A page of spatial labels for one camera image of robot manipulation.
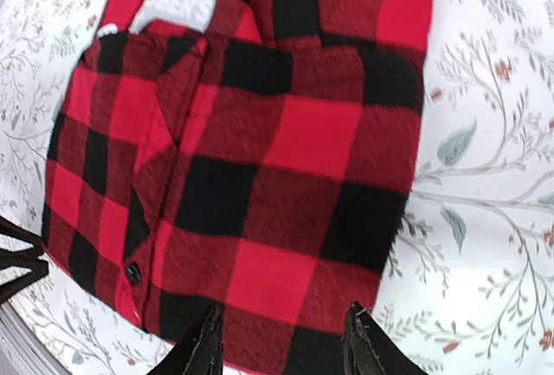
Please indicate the aluminium front rail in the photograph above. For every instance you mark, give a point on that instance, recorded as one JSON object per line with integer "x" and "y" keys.
{"x": 21, "y": 347}

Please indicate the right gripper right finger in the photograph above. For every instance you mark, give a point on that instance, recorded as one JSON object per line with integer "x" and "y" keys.
{"x": 368, "y": 350}

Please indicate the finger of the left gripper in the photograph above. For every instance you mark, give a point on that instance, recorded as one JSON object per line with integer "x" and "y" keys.
{"x": 13, "y": 231}
{"x": 37, "y": 269}

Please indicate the floral patterned table cloth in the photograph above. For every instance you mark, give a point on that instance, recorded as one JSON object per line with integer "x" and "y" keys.
{"x": 469, "y": 285}

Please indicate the red black plaid shirt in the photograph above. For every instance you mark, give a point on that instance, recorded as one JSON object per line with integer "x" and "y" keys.
{"x": 250, "y": 155}

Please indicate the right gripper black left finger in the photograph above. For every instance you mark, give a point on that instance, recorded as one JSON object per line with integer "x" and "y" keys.
{"x": 200, "y": 350}

